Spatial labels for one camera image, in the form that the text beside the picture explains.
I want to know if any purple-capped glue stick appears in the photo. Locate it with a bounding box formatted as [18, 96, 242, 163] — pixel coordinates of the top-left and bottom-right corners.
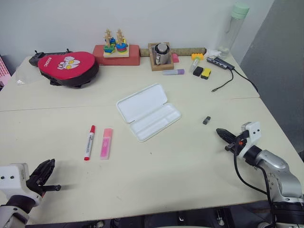
[162, 68, 186, 76]

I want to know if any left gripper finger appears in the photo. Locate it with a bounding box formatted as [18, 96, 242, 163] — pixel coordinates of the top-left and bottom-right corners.
[42, 184, 62, 191]
[30, 158, 56, 185]

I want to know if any brown-green rolled mat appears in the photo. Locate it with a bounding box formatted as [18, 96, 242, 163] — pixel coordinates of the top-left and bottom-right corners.
[139, 47, 207, 57]

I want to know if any wooden colourful stacking toy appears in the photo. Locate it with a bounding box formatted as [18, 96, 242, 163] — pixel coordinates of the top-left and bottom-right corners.
[102, 28, 130, 58]

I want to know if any clear bottle with green lid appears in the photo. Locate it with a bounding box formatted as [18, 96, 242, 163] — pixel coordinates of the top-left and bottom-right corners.
[216, 2, 251, 59]

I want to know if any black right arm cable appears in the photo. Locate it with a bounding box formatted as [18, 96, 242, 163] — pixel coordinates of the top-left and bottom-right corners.
[233, 137, 279, 211]

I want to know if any red cartoon punching pad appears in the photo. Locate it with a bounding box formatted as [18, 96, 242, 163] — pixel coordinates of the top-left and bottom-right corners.
[37, 50, 100, 89]

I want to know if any white crumpled tissue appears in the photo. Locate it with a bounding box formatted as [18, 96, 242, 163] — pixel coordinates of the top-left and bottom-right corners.
[205, 48, 224, 59]

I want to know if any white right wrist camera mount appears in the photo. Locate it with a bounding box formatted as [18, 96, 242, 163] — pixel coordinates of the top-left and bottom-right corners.
[237, 121, 262, 160]

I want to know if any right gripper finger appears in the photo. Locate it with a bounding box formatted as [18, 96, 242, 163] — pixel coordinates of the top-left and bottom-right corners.
[217, 132, 235, 144]
[216, 128, 237, 140]

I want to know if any red whiteboard marker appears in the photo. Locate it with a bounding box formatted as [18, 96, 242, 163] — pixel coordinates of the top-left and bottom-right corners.
[83, 124, 96, 162]

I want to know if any stainless steel mug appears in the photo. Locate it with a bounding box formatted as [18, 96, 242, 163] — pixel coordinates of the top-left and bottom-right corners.
[154, 42, 171, 66]

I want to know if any pink perforated basket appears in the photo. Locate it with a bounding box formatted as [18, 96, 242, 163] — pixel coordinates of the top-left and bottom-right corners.
[0, 54, 12, 91]

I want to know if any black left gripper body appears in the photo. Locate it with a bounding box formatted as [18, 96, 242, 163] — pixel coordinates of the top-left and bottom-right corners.
[25, 174, 48, 198]

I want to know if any pink highlighter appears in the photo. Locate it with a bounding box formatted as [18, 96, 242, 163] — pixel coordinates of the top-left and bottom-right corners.
[99, 128, 114, 161]

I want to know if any clear small plastic tube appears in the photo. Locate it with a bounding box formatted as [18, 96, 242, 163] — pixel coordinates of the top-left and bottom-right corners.
[189, 59, 200, 74]

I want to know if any yellow and black eraser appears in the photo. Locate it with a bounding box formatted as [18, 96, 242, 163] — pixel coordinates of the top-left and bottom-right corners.
[200, 67, 212, 80]

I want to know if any metal cup in wooden tray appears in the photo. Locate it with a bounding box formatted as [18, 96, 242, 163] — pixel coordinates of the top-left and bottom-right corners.
[148, 42, 175, 72]

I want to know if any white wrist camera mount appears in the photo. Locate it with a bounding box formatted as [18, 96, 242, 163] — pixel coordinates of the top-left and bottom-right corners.
[237, 121, 262, 160]
[0, 162, 44, 208]

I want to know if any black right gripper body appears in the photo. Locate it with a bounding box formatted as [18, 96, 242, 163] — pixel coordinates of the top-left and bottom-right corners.
[225, 133, 247, 153]

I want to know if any grey USB hub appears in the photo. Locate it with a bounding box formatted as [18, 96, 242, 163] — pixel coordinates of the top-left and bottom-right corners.
[206, 56, 236, 70]

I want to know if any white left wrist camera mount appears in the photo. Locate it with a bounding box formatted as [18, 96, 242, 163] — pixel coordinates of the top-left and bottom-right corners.
[0, 162, 44, 208]

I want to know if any black USB hub cable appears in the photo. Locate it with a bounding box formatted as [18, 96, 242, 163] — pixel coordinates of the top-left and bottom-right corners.
[211, 68, 260, 94]

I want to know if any white plastic pencil case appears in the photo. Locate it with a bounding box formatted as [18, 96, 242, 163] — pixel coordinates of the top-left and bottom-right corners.
[116, 83, 182, 143]

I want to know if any red brick block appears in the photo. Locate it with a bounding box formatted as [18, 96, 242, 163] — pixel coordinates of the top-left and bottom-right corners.
[92, 44, 141, 67]

